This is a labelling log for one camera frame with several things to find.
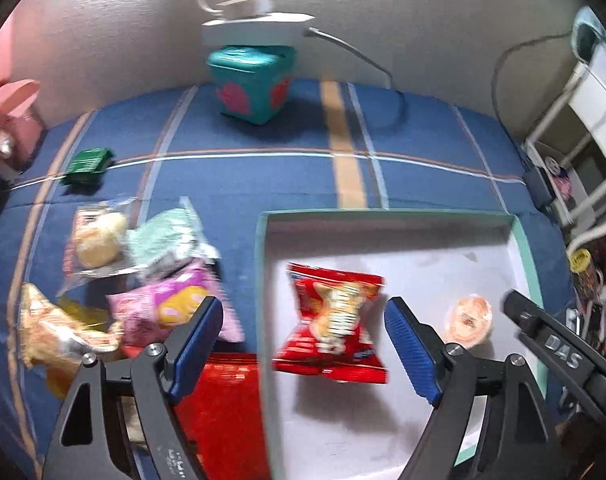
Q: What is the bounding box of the white cable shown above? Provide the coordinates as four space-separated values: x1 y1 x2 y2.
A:
303 26 396 92

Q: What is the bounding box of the white plastic rack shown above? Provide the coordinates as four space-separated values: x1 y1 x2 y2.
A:
524 45 606 257

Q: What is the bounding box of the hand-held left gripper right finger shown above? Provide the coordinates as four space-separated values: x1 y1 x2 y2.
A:
384 297 558 480

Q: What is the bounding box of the teal box with pink hearts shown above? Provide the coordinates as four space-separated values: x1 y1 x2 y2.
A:
206 44 297 127

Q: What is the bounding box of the red foil packet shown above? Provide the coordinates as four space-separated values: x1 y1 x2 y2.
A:
173 352 274 480

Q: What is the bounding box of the red snack packet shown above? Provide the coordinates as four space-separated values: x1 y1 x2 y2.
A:
272 262 390 385

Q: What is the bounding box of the black cable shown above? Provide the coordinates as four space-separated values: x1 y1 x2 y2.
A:
491 34 578 137

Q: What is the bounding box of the small green packet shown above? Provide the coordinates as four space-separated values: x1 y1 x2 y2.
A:
62 148 114 187

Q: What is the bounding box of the pink snack packet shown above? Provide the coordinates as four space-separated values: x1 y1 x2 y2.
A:
107 259 244 347

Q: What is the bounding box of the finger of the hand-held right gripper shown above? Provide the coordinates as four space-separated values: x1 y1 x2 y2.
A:
504 289 606 427

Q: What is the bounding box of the orange gold snack packet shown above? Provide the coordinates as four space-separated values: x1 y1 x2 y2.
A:
17 282 125 397

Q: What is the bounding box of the yellow snack packet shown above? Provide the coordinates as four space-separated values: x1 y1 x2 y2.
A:
57 297 112 330

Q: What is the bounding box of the pale green snack packet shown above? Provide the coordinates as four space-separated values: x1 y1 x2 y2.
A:
127 198 222 282

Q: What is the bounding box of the white power strip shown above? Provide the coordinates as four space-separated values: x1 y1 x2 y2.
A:
200 0 317 47

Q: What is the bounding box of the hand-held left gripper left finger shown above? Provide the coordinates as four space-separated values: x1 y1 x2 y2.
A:
43 296 224 480

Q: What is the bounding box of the small plastic jelly cup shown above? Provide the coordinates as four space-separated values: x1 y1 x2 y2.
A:
442 294 494 349

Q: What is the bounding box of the clear packet of yellow cakes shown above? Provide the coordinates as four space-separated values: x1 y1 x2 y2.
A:
57 198 136 293

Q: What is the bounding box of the colourful patterned tube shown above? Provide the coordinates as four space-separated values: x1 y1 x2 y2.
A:
569 249 604 292

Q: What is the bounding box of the black power adapter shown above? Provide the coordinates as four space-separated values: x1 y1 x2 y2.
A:
522 169 554 212

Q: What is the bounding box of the white box with teal rim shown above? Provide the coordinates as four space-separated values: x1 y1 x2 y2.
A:
255 210 550 480

